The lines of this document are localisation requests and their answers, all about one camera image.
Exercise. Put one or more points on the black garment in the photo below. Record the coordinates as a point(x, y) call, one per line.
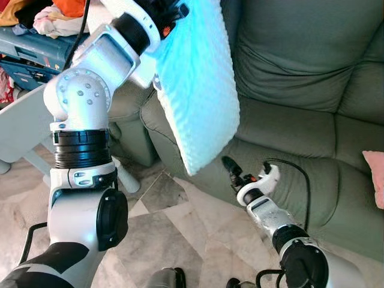
point(36, 15)

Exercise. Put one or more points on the green sofa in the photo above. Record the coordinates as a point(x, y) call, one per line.
point(288, 60)

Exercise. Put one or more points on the mint green dotted pillow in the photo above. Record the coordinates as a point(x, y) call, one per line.
point(198, 90)

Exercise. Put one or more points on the orange cloth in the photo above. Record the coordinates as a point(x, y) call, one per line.
point(69, 7)

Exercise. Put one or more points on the blue hard suitcase with stickers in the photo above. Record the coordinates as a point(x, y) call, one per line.
point(30, 54)

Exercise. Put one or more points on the pink pillow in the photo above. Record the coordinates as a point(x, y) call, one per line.
point(375, 180)

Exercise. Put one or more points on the red and white floral cloth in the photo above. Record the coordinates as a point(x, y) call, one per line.
point(5, 87)

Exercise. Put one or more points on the white and pink garment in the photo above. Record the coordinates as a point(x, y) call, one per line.
point(54, 24)

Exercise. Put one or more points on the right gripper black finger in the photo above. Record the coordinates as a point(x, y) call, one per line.
point(230, 165)

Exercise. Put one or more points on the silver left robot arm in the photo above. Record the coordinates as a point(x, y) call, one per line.
point(84, 96)

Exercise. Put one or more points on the silver robot left leg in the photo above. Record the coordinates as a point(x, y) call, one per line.
point(165, 279)

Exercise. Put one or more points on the mustard yellow cloth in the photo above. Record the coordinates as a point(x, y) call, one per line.
point(9, 12)

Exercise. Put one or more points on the pale blue child chair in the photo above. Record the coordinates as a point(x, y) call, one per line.
point(24, 126)

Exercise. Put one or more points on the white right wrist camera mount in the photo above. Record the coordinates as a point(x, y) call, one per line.
point(267, 180)

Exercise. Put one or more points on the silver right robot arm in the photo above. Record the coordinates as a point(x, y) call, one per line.
point(270, 213)

